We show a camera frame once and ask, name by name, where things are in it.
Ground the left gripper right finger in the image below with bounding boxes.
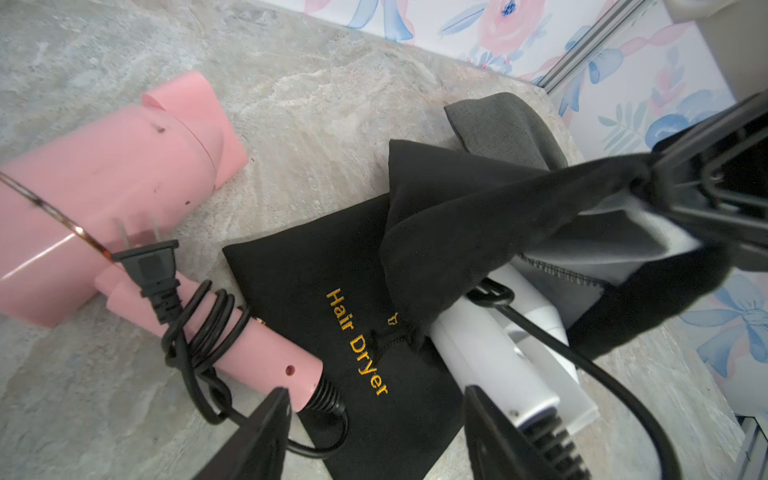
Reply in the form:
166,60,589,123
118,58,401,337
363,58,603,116
464,386,576,479

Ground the pink hair dryer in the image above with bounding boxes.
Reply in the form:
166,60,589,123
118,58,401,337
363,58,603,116
1,71,350,439

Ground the white hair dryer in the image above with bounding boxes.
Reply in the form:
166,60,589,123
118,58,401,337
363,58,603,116
428,263,682,480

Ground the plain black pouch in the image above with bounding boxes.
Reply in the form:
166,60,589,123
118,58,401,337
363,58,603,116
377,140,732,363

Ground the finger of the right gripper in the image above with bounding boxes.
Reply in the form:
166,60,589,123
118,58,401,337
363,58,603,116
635,91,767,270

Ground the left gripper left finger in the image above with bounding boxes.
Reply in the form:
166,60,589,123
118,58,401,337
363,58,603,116
194,388,292,480

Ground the grey drawstring pouch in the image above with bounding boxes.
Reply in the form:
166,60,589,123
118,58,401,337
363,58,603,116
444,93,568,171

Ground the black pouch with gold logo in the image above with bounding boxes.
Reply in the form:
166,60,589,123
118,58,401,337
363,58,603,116
223,195,462,479

